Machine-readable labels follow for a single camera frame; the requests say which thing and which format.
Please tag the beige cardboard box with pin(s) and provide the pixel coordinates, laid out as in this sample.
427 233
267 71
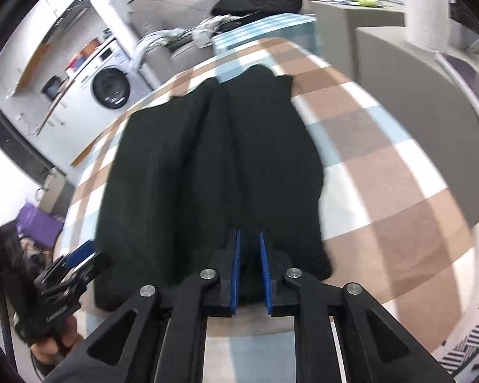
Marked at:
355 32

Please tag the grey sofa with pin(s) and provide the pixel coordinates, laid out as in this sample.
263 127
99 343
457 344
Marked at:
159 64

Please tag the purple striped mat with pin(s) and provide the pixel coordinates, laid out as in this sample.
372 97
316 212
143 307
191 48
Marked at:
469 79

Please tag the black knit sweater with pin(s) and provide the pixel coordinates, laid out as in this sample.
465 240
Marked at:
207 167

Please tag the grey white clothes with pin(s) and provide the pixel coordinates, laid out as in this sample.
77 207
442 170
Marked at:
211 28

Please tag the person's left hand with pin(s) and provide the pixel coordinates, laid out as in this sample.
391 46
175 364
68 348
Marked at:
46 353

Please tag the light blue plaid cloth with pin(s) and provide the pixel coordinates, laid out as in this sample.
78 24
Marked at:
263 28

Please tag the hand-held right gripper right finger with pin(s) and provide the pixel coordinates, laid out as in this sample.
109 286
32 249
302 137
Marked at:
265 275

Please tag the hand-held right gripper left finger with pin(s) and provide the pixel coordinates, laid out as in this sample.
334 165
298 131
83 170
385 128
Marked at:
235 271

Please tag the purple plastic bag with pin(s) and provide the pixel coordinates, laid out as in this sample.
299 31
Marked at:
38 223

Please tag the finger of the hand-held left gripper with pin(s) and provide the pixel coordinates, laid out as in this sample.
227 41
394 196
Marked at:
98 265
80 253

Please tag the brown blue checked blanket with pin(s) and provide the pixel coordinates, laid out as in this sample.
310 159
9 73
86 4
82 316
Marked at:
383 191

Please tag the black white striped rug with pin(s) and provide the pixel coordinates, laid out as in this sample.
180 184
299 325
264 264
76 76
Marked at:
471 343

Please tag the white paper towel roll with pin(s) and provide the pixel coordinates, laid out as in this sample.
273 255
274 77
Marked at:
427 16

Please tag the white washing machine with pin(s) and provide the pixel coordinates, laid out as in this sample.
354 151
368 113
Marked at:
111 87

